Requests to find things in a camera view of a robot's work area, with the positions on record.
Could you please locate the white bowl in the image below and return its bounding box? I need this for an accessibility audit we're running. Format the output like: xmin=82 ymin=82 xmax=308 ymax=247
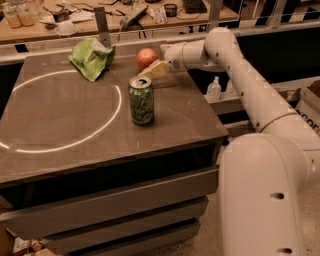
xmin=54 ymin=22 xmax=78 ymax=36

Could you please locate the clear sanitizer bottle right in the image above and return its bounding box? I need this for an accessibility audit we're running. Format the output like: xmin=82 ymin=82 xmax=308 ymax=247
xmin=226 ymin=80 xmax=238 ymax=97

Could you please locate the grey power strip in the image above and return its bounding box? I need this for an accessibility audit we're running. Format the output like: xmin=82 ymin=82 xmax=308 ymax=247
xmin=120 ymin=3 xmax=148 ymax=30

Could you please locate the bottom grey drawer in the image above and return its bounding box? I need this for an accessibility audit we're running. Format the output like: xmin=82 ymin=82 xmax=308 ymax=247
xmin=70 ymin=219 xmax=200 ymax=256

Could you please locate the cardboard box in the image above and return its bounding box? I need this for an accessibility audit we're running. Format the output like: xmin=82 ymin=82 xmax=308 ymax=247
xmin=296 ymin=80 xmax=320 ymax=136

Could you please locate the green soda can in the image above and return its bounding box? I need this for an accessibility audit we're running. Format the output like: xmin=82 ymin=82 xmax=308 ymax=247
xmin=128 ymin=76 xmax=154 ymax=125

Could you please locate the middle grey drawer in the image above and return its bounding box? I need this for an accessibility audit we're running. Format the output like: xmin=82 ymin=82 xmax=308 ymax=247
xmin=43 ymin=196 xmax=208 ymax=254

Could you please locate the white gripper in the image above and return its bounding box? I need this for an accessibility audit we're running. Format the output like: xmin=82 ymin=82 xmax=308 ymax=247
xmin=139 ymin=43 xmax=186 ymax=79

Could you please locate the white snack packet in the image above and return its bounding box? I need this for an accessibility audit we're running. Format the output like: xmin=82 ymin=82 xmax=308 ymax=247
xmin=149 ymin=7 xmax=167 ymax=24

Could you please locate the black keyboard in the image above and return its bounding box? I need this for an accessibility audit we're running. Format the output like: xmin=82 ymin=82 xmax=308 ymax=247
xmin=182 ymin=0 xmax=207 ymax=14

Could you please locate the clear sanitizer bottle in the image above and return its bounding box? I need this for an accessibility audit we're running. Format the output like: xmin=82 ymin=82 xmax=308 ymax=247
xmin=206 ymin=76 xmax=221 ymax=102
xmin=226 ymin=80 xmax=238 ymax=97

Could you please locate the black cup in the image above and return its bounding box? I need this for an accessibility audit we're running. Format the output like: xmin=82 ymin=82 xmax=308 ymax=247
xmin=164 ymin=4 xmax=178 ymax=17

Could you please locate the green rice chip bag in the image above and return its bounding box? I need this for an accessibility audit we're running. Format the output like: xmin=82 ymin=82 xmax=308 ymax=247
xmin=68 ymin=38 xmax=115 ymax=82

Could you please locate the grey drawer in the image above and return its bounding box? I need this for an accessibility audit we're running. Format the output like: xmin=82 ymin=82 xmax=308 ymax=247
xmin=43 ymin=196 xmax=208 ymax=254
xmin=0 ymin=167 xmax=218 ymax=239
xmin=70 ymin=219 xmax=200 ymax=256

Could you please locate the red apple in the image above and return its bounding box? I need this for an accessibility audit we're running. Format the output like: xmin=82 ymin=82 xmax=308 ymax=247
xmin=136 ymin=48 xmax=158 ymax=70

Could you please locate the orange liquid jar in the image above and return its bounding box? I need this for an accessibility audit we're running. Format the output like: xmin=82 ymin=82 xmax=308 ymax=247
xmin=2 ymin=3 xmax=22 ymax=29
xmin=16 ymin=3 xmax=34 ymax=27

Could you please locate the grey metal post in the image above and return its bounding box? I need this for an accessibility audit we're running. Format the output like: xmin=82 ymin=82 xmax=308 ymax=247
xmin=94 ymin=7 xmax=111 ymax=47

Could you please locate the orange liquid jar right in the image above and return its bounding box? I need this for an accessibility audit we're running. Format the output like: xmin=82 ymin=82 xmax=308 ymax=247
xmin=16 ymin=3 xmax=34 ymax=27

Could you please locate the clear sanitizer bottle left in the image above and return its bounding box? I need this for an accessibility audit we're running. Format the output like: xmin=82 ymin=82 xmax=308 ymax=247
xmin=206 ymin=76 xmax=221 ymax=102

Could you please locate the orange liquid jar left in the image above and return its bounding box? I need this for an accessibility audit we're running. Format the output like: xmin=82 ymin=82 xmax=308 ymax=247
xmin=2 ymin=3 xmax=22 ymax=29

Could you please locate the top grey drawer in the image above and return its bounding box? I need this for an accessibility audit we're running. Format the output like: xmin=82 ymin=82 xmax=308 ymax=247
xmin=0 ymin=167 xmax=218 ymax=239

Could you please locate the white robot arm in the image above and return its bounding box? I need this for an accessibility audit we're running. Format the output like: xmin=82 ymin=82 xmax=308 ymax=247
xmin=144 ymin=27 xmax=320 ymax=256

